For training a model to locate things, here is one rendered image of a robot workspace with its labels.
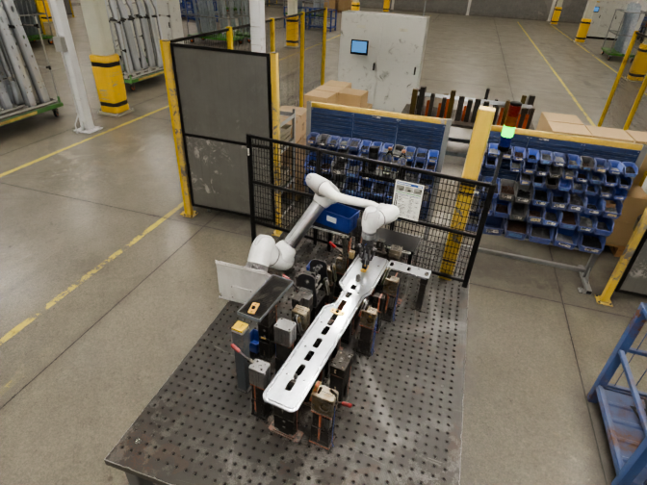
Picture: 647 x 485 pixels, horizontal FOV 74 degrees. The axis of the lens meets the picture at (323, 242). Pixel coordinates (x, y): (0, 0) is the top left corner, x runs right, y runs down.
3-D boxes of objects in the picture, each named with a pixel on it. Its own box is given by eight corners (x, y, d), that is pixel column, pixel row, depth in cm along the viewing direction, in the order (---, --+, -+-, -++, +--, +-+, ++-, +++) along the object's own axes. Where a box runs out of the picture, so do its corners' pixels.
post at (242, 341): (246, 394, 236) (242, 336, 212) (235, 389, 238) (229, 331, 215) (254, 384, 242) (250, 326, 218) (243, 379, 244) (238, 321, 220)
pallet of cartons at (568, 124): (605, 225, 565) (652, 123, 492) (623, 258, 500) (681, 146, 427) (509, 210, 589) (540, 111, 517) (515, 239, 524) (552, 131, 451)
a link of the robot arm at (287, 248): (258, 258, 318) (276, 266, 335) (270, 270, 308) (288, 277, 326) (320, 173, 310) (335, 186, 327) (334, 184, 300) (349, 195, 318)
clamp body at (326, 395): (331, 454, 209) (336, 407, 189) (304, 442, 214) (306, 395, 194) (340, 436, 217) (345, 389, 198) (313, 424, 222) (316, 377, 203)
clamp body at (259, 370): (266, 423, 221) (264, 376, 202) (247, 415, 225) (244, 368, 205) (274, 409, 229) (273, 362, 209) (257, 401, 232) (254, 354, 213)
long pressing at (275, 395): (300, 417, 192) (300, 415, 192) (257, 398, 200) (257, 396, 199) (390, 261, 300) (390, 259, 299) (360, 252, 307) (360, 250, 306)
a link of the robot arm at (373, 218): (369, 236, 264) (384, 229, 271) (372, 214, 255) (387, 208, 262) (357, 228, 271) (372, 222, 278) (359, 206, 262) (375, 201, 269)
